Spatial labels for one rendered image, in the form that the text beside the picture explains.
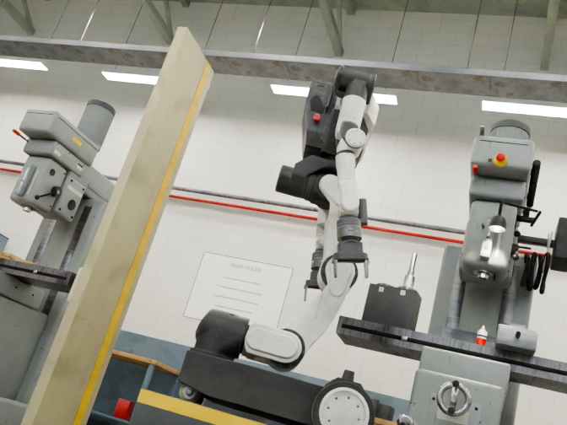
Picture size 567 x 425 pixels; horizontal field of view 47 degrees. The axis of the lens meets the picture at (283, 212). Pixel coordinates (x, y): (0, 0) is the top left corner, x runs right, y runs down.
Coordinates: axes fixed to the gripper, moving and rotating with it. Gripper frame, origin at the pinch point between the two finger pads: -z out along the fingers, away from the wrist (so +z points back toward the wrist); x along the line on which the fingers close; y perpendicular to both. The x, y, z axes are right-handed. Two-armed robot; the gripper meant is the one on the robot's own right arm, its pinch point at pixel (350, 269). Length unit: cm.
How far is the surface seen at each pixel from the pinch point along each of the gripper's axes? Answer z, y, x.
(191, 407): -47, -6, -53
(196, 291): 137, 568, -74
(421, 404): -43, 25, 29
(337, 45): 453, 499, 100
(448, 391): -40, 10, 34
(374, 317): -2, 67, 23
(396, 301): 4, 63, 33
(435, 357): -24, 40, 41
